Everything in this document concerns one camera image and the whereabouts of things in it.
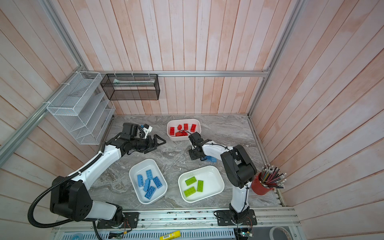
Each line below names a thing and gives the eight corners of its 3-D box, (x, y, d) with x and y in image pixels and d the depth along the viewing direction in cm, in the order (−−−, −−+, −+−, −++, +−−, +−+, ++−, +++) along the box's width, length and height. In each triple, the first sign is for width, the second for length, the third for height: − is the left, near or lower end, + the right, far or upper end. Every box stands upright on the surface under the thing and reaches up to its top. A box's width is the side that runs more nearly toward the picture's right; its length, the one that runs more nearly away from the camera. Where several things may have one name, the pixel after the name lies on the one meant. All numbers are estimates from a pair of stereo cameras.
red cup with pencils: (254, 197, 82) (267, 186, 68) (248, 177, 90) (260, 164, 75) (273, 197, 82) (290, 186, 68) (266, 177, 90) (281, 164, 75)
